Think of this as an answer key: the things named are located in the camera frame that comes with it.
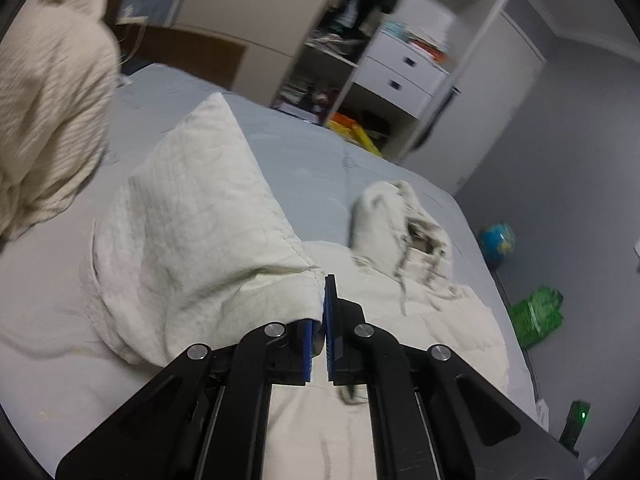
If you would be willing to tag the white drawer unit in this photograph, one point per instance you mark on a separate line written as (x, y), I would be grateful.
(395, 80)

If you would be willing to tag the cream knit robe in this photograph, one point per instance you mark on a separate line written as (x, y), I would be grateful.
(50, 110)

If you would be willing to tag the white hooded jacket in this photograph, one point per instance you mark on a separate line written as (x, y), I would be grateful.
(200, 220)

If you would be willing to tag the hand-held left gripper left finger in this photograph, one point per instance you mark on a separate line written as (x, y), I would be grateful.
(306, 351)

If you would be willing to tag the yellow box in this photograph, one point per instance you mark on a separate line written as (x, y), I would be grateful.
(367, 141)

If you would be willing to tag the white sliding door wardrobe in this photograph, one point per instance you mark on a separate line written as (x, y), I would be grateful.
(260, 10)

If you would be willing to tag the bed with light blue sheet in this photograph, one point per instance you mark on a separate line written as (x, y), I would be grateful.
(310, 170)

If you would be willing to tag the blue globe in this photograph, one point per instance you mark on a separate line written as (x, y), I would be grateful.
(497, 241)

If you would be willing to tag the orange box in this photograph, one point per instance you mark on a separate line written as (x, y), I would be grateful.
(344, 122)

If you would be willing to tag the stack of magazines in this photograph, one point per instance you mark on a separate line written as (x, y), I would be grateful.
(292, 92)

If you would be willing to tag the pile of books and boxes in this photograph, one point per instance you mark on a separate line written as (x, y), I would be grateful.
(417, 37)

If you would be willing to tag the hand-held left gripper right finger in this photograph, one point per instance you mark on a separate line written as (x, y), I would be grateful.
(329, 310)

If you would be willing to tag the brown wooden headboard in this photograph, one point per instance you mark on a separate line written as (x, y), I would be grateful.
(200, 55)

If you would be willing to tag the green shopping bag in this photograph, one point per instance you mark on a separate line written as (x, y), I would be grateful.
(537, 312)

